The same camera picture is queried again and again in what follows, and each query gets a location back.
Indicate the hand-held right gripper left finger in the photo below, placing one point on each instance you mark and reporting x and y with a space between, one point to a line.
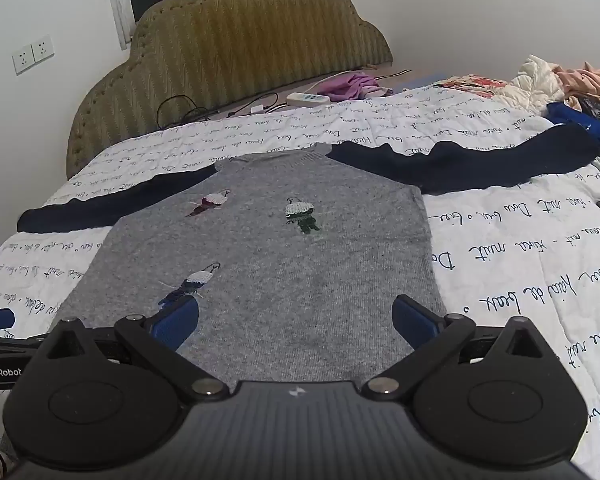
175 322

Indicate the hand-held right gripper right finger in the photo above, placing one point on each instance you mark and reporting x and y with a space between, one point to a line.
412 322

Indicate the grey sweater with navy sleeves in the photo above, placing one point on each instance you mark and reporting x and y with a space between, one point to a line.
280 285

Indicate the white quilt with script print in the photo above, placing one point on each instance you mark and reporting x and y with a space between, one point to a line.
505 260

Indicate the purple cloth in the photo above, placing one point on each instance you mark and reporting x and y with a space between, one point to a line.
352 87

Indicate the floral cloth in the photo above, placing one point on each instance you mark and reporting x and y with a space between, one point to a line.
475 84

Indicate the white power strip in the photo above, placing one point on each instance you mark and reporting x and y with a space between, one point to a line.
307 98

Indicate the blue cloth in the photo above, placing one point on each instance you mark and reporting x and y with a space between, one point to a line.
570 117

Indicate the olive padded headboard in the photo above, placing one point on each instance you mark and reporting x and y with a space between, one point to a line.
230 35

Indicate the pink cloth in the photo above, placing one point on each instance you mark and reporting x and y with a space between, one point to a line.
590 82

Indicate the white wall socket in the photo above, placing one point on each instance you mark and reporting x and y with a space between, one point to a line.
43 48
23 59

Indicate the white window frame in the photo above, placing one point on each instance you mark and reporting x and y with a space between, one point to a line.
117 5

